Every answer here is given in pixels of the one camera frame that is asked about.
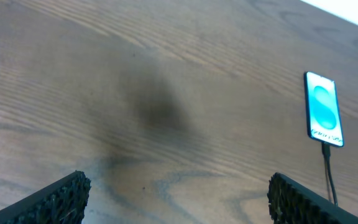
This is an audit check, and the black USB charging cable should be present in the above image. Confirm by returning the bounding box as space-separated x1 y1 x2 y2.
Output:
321 141 339 207

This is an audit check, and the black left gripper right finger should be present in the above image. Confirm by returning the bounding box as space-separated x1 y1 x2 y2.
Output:
267 172 358 224

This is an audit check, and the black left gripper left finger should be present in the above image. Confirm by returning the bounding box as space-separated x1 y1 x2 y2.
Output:
0 170 91 224

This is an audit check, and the blue Galaxy smartphone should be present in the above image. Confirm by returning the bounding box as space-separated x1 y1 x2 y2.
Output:
303 71 344 147

